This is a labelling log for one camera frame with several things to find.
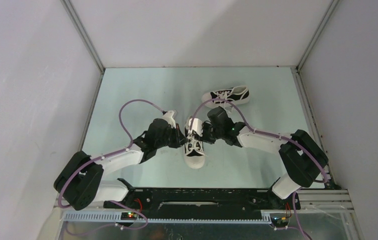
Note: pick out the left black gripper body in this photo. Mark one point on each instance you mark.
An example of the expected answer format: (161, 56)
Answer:
(171, 139)

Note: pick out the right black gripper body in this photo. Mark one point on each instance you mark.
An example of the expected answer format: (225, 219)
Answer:
(211, 134)

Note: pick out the black white sneaker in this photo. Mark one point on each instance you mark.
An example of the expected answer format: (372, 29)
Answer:
(238, 95)
(194, 153)

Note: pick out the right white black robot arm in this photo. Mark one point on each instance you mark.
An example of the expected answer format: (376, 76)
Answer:
(302, 158)

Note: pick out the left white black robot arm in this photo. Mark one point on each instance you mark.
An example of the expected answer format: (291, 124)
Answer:
(80, 182)

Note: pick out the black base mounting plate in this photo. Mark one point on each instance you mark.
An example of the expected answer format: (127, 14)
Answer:
(208, 211)

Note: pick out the left controller board with LEDs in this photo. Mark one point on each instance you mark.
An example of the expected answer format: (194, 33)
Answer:
(129, 216)

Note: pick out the controller board with leds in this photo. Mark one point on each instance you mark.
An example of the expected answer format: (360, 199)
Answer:
(280, 222)
(129, 216)

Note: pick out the right controller board with LEDs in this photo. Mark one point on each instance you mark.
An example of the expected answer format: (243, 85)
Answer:
(280, 222)

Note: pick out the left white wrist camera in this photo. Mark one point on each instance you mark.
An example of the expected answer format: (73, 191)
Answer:
(169, 116)

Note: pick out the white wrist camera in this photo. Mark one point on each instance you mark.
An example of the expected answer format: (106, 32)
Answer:
(194, 126)
(169, 116)

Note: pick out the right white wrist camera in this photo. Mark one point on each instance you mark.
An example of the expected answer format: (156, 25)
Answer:
(194, 126)

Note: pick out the grey slotted cable duct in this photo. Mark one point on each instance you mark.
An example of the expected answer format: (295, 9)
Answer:
(116, 217)

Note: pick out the aluminium front frame rail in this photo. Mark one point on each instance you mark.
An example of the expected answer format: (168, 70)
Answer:
(324, 200)

